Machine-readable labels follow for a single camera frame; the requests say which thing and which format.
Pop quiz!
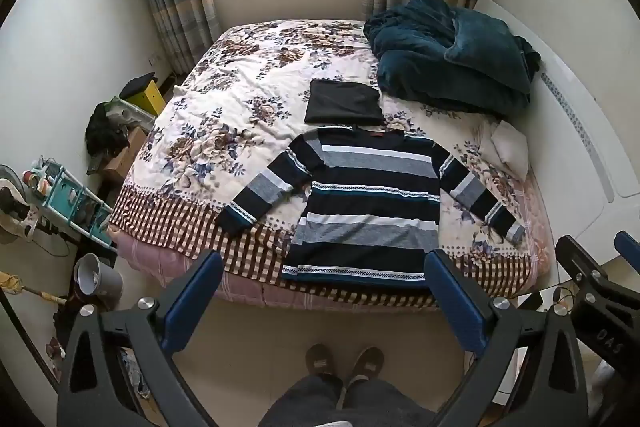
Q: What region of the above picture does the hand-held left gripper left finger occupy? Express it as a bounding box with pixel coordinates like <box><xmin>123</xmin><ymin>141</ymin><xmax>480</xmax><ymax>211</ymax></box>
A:
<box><xmin>56</xmin><ymin>249</ymin><xmax>226</xmax><ymax>427</ymax></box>

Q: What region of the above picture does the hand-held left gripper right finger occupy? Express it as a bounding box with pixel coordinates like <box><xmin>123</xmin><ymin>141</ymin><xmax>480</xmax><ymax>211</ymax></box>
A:
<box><xmin>422</xmin><ymin>249</ymin><xmax>596</xmax><ymax>427</ymax></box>

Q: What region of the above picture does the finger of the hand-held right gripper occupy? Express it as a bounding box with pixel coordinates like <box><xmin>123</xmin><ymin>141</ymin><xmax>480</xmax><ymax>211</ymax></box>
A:
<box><xmin>614</xmin><ymin>230</ymin><xmax>640</xmax><ymax>266</ymax></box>
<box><xmin>554</xmin><ymin>234</ymin><xmax>609</xmax><ymax>304</ymax></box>

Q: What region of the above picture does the striped knit sweater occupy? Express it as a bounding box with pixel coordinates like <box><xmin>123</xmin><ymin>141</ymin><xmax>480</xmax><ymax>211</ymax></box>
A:
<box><xmin>215</xmin><ymin>124</ymin><xmax>527</xmax><ymax>290</ymax></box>

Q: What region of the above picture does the crumpled cloth pile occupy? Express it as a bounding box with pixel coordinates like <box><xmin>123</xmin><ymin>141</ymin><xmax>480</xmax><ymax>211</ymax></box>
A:
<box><xmin>119</xmin><ymin>347</ymin><xmax>151</xmax><ymax>400</ymax></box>

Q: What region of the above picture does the grey waste bin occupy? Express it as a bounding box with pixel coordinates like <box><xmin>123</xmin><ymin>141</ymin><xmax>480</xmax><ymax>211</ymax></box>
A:
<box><xmin>73</xmin><ymin>253</ymin><xmax>124</xmax><ymax>303</ymax></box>

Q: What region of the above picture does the person's right shoe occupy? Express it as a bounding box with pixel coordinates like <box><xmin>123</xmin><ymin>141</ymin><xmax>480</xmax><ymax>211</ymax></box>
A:
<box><xmin>345</xmin><ymin>346</ymin><xmax>385</xmax><ymax>383</ymax></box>

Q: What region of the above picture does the person's shoe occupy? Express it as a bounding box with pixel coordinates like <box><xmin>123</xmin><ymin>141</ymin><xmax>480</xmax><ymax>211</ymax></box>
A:
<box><xmin>306</xmin><ymin>343</ymin><xmax>346</xmax><ymax>380</ymax></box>
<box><xmin>345</xmin><ymin>346</ymin><xmax>385</xmax><ymax>383</ymax></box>

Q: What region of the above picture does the person's right leg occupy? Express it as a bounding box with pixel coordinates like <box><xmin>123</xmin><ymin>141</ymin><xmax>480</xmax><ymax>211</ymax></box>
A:
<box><xmin>345</xmin><ymin>379</ymin><xmax>441</xmax><ymax>427</ymax></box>

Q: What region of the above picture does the person's leg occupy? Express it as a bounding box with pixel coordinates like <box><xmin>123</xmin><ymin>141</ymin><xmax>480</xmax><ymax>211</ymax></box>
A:
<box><xmin>345</xmin><ymin>379</ymin><xmax>441</xmax><ymax>427</ymax></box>
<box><xmin>259</xmin><ymin>374</ymin><xmax>346</xmax><ymax>427</ymax></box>

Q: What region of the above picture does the white pillow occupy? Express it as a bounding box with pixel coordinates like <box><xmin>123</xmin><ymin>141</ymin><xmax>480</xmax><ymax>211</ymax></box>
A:
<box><xmin>490</xmin><ymin>120</ymin><xmax>530</xmax><ymax>180</ymax></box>

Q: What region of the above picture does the person's left shoe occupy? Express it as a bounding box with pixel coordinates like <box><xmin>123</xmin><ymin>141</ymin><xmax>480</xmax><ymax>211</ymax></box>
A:
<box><xmin>306</xmin><ymin>343</ymin><xmax>346</xmax><ymax>380</ymax></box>

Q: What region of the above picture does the person's left leg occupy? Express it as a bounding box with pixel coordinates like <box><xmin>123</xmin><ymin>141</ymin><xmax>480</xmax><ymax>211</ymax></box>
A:
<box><xmin>259</xmin><ymin>374</ymin><xmax>346</xmax><ymax>427</ymax></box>

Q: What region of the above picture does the white headboard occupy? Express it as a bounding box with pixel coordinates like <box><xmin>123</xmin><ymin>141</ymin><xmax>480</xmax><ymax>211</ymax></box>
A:
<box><xmin>472</xmin><ymin>0</ymin><xmax>640</xmax><ymax>265</ymax></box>

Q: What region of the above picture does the cardboard box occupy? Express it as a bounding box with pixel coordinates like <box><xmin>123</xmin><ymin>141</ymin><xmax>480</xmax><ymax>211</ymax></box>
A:
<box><xmin>102</xmin><ymin>127</ymin><xmax>148</xmax><ymax>183</ymax></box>

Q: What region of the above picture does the teal storage rack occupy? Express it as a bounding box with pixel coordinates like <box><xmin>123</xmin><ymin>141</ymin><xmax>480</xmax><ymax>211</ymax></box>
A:
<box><xmin>22</xmin><ymin>154</ymin><xmax>113</xmax><ymax>253</ymax></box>

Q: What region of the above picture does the black bag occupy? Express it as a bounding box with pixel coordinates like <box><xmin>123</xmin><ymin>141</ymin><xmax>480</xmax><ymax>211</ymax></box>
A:
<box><xmin>85</xmin><ymin>101</ymin><xmax>131</xmax><ymax>158</ymax></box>

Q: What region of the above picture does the white plastic container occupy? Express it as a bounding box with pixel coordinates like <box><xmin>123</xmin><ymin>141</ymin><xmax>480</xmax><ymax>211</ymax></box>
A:
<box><xmin>107</xmin><ymin>96</ymin><xmax>156</xmax><ymax>128</ymax></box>

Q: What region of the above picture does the yellow box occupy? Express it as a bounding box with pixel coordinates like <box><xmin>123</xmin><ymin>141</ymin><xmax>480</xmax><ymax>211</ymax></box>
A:
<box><xmin>125</xmin><ymin>80</ymin><xmax>167</xmax><ymax>117</ymax></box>

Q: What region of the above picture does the white floor fan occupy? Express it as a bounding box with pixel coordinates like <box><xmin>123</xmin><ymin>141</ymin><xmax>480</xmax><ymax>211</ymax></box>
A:
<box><xmin>0</xmin><ymin>164</ymin><xmax>43</xmax><ymax>245</ymax></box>

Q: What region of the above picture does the black cloth on box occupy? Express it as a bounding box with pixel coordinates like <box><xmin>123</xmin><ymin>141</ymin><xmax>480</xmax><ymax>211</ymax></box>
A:
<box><xmin>119</xmin><ymin>72</ymin><xmax>158</xmax><ymax>100</ymax></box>

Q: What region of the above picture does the black folded cloth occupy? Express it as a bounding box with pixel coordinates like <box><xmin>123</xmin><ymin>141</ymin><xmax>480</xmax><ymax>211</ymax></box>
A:
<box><xmin>304</xmin><ymin>78</ymin><xmax>387</xmax><ymax>126</ymax></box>

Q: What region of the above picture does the dark teal fleece blanket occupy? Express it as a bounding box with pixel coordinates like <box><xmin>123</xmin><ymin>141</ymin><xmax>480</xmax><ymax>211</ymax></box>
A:
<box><xmin>363</xmin><ymin>0</ymin><xmax>542</xmax><ymax>117</ymax></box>

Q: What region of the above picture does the yellow handled broom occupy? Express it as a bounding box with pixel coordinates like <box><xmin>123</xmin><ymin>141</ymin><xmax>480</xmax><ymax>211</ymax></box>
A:
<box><xmin>0</xmin><ymin>272</ymin><xmax>68</xmax><ymax>305</ymax></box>

